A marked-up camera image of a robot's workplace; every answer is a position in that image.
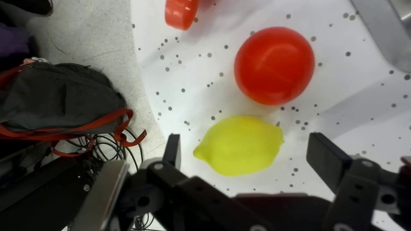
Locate silver metal bar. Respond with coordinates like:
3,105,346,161
69,159,130,231

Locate black backpack red straps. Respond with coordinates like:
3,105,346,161
0,59,148,149

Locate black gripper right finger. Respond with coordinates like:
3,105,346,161
305,131,411,205

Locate red plastic cup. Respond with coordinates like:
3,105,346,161
164,0,201,32

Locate white speckled toy countertop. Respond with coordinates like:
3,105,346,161
127,0,411,231

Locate yellow-green plastic lemon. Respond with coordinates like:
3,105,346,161
191,114,284,177

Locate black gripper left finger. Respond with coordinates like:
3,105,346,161
144,132,241,206

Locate red plastic bowl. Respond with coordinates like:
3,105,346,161
232,25,317,106

